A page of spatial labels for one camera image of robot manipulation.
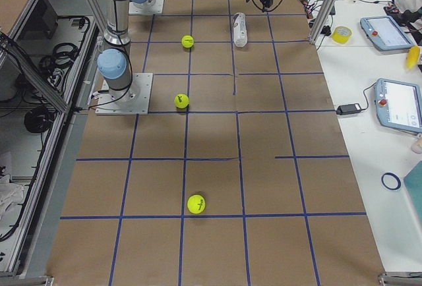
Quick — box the clear tennis ball can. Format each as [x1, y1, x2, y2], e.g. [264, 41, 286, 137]
[233, 13, 248, 47]

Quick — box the yellow tennis ball upper middle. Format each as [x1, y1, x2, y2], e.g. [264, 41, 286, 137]
[181, 35, 195, 49]

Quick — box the yellow tennis ball near base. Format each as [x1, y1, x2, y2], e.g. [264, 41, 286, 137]
[174, 94, 189, 109]

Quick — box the yellow tennis ball front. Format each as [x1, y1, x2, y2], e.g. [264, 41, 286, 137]
[187, 194, 206, 214]

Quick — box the yellow tape roll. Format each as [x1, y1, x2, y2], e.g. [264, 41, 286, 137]
[332, 26, 352, 44]

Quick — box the upper teach pendant tablet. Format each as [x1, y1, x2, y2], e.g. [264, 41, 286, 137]
[360, 16, 413, 51]

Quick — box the teach pendant tablet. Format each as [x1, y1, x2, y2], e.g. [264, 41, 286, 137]
[374, 78, 421, 134]
[360, 16, 413, 51]

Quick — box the black power adapter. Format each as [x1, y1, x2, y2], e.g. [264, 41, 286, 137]
[336, 103, 363, 115]

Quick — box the yellow banana toy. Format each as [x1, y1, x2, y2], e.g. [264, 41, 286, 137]
[406, 45, 421, 69]

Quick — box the lower teach pendant tablet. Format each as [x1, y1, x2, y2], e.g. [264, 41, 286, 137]
[374, 78, 421, 134]

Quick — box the teal box corner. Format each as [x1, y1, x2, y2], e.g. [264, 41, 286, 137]
[404, 161, 422, 218]

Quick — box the aluminium frame post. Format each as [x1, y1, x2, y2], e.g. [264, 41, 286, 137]
[309, 0, 336, 44]

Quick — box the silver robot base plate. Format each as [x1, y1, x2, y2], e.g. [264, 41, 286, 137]
[95, 72, 153, 115]

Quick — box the blue tape ring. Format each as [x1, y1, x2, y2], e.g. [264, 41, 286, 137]
[380, 172, 402, 191]

